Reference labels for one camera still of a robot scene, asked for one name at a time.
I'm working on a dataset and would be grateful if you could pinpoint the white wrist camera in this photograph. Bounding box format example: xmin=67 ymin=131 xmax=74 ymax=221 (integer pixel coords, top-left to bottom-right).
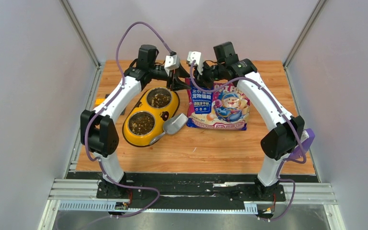
xmin=164 ymin=54 xmax=181 ymax=74
xmin=186 ymin=51 xmax=204 ymax=75

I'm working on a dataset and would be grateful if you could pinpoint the yellow double pet bowl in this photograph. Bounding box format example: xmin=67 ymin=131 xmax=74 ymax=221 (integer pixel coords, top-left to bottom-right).
xmin=122 ymin=87 xmax=180 ymax=147

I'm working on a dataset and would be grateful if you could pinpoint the yellow toy brick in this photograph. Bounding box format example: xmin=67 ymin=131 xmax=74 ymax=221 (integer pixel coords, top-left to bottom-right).
xmin=94 ymin=98 xmax=105 ymax=106

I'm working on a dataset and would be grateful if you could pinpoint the silver metal scoop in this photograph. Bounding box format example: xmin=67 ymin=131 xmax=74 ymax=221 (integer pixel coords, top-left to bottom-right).
xmin=149 ymin=113 xmax=188 ymax=145

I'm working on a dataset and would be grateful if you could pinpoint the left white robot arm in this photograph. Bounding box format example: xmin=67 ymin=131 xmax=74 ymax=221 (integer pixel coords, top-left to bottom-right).
xmin=80 ymin=45 xmax=187 ymax=198

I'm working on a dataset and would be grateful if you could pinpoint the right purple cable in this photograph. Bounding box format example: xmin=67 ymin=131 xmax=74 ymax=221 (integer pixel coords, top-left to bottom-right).
xmin=188 ymin=60 xmax=308 ymax=222

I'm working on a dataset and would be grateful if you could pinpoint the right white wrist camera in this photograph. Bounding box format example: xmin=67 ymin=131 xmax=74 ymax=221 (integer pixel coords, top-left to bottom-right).
xmin=186 ymin=51 xmax=204 ymax=75

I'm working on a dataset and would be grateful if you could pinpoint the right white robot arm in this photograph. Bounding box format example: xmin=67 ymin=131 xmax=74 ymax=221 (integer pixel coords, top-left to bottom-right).
xmin=187 ymin=42 xmax=306 ymax=200

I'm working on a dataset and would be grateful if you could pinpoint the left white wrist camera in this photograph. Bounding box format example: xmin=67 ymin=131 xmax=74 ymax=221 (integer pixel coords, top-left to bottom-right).
xmin=164 ymin=54 xmax=181 ymax=74

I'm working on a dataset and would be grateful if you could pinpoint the brown pet food kibble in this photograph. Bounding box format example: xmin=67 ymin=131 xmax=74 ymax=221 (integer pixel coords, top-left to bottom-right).
xmin=127 ymin=88 xmax=172 ymax=136

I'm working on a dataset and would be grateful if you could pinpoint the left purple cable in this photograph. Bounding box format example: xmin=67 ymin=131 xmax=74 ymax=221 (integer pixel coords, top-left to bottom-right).
xmin=84 ymin=21 xmax=176 ymax=219

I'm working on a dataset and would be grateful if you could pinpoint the colourful pet food bag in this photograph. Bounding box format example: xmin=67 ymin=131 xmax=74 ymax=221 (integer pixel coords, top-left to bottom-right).
xmin=185 ymin=79 xmax=251 ymax=130

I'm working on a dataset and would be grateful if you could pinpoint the white slotted cable duct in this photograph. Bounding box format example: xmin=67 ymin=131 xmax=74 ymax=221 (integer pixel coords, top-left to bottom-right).
xmin=57 ymin=200 xmax=258 ymax=215

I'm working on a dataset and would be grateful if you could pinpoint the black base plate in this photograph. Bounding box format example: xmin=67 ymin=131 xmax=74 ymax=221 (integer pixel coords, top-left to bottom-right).
xmin=66 ymin=172 xmax=319 ymax=211

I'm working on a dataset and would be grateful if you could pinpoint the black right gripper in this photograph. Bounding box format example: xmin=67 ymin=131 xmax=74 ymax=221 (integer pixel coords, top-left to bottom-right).
xmin=192 ymin=61 xmax=225 ymax=90

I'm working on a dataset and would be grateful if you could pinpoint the purple cable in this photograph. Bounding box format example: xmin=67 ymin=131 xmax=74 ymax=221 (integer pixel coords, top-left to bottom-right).
xmin=188 ymin=60 xmax=308 ymax=222
xmin=84 ymin=21 xmax=176 ymax=219

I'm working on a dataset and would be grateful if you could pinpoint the purple object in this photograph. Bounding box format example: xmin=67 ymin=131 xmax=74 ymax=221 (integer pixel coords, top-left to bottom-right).
xmin=289 ymin=128 xmax=315 ymax=160

